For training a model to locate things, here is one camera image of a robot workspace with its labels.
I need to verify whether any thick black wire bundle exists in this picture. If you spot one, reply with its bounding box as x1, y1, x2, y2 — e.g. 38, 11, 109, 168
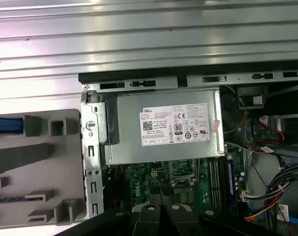
264, 161, 298, 236

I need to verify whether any black open PC case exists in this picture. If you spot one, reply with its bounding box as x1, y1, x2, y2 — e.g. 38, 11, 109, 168
78, 59, 298, 236

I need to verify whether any black RAM slot bank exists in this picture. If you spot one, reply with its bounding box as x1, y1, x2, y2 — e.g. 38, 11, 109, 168
209, 157, 228, 213

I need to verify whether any grey power supply unit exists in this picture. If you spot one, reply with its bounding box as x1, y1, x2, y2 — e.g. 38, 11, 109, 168
105, 88, 225, 166

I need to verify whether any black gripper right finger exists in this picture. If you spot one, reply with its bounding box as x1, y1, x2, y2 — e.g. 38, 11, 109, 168
165, 204, 283, 236

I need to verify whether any green motherboard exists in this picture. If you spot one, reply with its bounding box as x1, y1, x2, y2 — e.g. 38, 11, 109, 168
106, 157, 249, 218

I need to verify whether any orange flat wire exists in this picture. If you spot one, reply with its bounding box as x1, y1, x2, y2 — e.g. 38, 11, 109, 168
244, 196, 282, 222

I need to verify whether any thin wire locking lever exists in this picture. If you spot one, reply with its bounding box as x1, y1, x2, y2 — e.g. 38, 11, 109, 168
197, 158, 202, 195

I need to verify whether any grey parts rack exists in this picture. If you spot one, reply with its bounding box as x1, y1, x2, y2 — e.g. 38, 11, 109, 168
0, 109, 88, 231

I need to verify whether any thin red wire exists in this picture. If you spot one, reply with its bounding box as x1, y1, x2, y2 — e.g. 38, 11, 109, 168
258, 117, 286, 149

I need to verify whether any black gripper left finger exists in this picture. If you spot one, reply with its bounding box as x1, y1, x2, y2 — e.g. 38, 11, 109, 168
55, 204, 162, 236

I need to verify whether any CPU socket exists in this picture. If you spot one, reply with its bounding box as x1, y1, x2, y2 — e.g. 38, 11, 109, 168
173, 186, 196, 206

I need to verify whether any dark RAM stick white label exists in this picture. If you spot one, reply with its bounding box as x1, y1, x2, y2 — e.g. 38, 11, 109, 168
0, 194, 27, 204

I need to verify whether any metal socket cover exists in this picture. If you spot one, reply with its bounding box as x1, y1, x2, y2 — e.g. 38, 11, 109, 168
170, 159, 198, 186

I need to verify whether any yellow black supply wire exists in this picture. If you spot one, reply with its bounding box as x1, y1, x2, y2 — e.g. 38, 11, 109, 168
223, 86, 249, 135

